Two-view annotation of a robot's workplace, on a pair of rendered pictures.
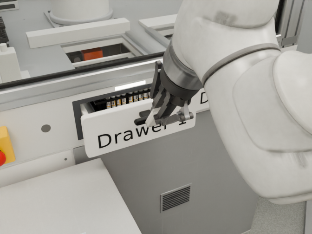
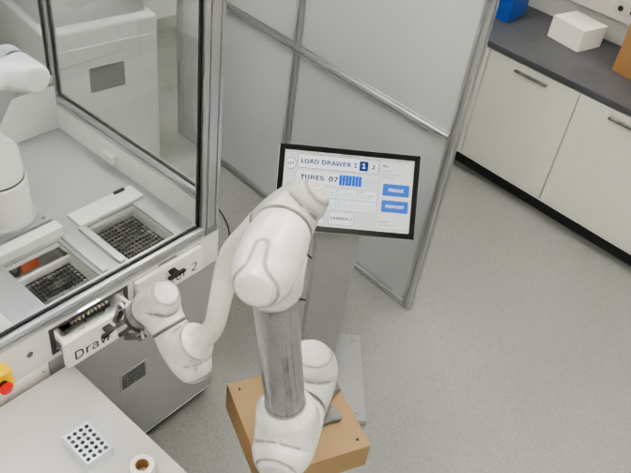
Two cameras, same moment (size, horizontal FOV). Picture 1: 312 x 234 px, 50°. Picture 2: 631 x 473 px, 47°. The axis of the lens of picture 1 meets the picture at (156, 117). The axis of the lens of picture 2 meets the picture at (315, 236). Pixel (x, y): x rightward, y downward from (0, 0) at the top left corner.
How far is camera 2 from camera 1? 1.61 m
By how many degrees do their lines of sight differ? 23
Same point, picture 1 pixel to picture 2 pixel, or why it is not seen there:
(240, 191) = not seen: hidden behind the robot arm
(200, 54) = (150, 327)
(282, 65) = (183, 335)
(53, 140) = (34, 361)
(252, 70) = (173, 336)
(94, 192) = (78, 392)
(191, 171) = (144, 349)
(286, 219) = (248, 362)
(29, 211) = (35, 418)
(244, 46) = (168, 324)
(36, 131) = (23, 358)
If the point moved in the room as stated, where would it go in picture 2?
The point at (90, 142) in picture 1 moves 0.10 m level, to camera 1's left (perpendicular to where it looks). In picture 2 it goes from (69, 358) to (34, 365)
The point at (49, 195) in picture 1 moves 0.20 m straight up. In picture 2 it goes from (44, 403) to (35, 359)
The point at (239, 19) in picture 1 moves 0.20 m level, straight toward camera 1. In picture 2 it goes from (164, 314) to (164, 375)
